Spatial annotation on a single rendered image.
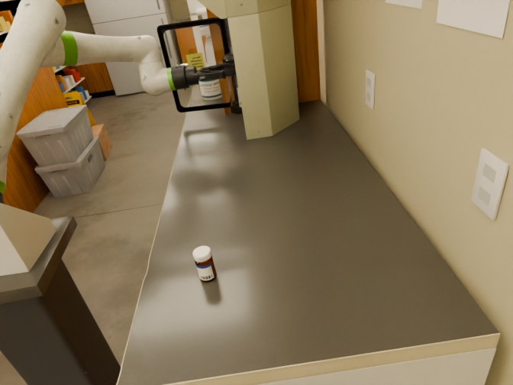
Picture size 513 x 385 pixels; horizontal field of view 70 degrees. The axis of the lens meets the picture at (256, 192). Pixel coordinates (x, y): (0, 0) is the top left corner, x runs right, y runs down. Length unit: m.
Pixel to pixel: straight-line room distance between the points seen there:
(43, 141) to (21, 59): 2.39
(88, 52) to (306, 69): 0.97
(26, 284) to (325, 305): 0.76
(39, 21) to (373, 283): 1.12
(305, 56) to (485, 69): 1.20
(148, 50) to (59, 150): 2.09
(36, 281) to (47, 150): 2.55
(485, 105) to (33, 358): 1.39
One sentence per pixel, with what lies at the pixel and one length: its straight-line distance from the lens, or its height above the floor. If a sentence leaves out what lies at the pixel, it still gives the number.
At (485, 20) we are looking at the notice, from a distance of 0.78.
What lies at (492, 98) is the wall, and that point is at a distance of 0.76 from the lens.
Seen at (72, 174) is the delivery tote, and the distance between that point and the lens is 3.62.
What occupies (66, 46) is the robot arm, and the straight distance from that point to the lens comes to 1.48.
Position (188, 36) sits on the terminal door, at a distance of 1.79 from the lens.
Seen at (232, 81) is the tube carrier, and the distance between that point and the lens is 1.58.
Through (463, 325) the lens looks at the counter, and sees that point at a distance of 0.81.
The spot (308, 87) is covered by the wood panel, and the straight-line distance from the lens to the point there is 1.91.
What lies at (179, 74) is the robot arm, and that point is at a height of 1.22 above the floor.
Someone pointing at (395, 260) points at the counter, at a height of 0.94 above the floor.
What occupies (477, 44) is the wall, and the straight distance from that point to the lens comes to 0.80.
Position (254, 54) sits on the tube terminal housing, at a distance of 1.46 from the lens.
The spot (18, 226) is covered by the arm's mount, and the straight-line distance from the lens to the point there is 1.15.
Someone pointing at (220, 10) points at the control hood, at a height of 1.44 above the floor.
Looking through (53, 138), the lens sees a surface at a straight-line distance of 3.52.
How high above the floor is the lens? 1.55
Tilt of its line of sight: 31 degrees down
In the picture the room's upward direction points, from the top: 9 degrees counter-clockwise
